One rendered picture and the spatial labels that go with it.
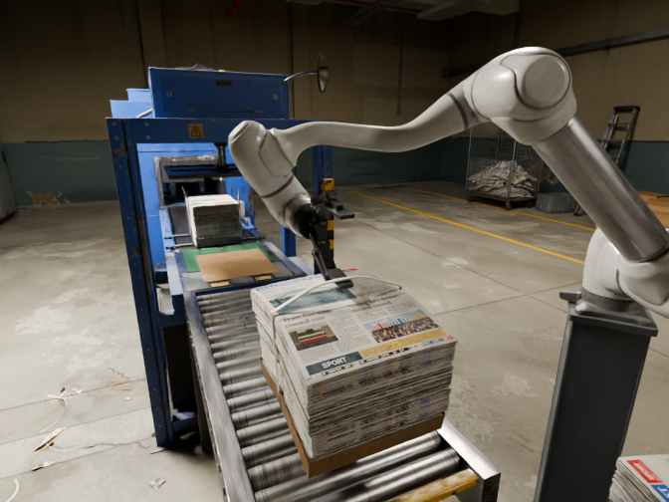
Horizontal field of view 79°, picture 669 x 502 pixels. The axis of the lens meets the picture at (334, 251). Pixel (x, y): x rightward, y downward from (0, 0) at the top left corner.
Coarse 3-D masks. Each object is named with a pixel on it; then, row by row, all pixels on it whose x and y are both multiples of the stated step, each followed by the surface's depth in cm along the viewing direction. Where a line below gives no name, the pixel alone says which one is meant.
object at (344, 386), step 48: (288, 336) 70; (336, 336) 71; (384, 336) 71; (432, 336) 71; (288, 384) 74; (336, 384) 63; (384, 384) 68; (432, 384) 73; (336, 432) 68; (384, 432) 74
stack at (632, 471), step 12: (636, 456) 87; (648, 456) 87; (660, 456) 87; (624, 468) 86; (636, 468) 84; (648, 468) 84; (660, 468) 84; (612, 480) 89; (624, 480) 86; (636, 480) 83; (648, 480) 81; (660, 480) 81; (612, 492) 89; (624, 492) 86; (636, 492) 83; (648, 492) 80; (660, 492) 79
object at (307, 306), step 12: (360, 288) 88; (372, 288) 87; (384, 288) 88; (300, 300) 82; (312, 300) 82; (324, 300) 82; (336, 300) 82; (348, 300) 82; (360, 300) 82; (372, 300) 82; (288, 312) 78; (300, 312) 77; (312, 312) 77; (276, 324) 76; (276, 336) 78; (276, 348) 81
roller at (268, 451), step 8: (272, 440) 96; (280, 440) 95; (288, 440) 96; (248, 448) 93; (256, 448) 93; (264, 448) 93; (272, 448) 94; (280, 448) 94; (288, 448) 95; (296, 448) 95; (248, 456) 91; (256, 456) 92; (264, 456) 92; (272, 456) 93; (280, 456) 94; (248, 464) 91; (256, 464) 92
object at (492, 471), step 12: (444, 420) 102; (444, 432) 98; (456, 432) 98; (444, 444) 96; (456, 444) 94; (468, 444) 94; (468, 456) 91; (480, 456) 91; (480, 468) 88; (492, 468) 88; (480, 480) 86; (492, 480) 86; (468, 492) 90; (480, 492) 86; (492, 492) 87
